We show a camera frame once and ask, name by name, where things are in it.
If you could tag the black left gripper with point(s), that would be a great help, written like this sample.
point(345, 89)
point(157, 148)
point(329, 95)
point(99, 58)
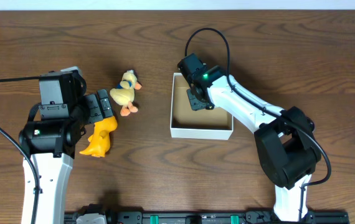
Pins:
point(98, 106)

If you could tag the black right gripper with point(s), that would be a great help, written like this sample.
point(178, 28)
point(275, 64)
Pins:
point(195, 103)

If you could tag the white cardboard box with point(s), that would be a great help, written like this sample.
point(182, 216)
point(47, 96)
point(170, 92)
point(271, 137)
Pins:
point(214, 124)

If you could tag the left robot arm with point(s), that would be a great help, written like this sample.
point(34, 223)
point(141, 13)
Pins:
point(54, 127)

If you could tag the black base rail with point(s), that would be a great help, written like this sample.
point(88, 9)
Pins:
point(96, 215)

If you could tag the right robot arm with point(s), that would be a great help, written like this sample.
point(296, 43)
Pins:
point(287, 150)

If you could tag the yellow plush duck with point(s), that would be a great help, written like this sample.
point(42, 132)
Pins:
point(124, 93)

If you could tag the orange toy dinosaur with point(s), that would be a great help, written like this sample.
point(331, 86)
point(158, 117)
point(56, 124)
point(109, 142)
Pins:
point(100, 142)

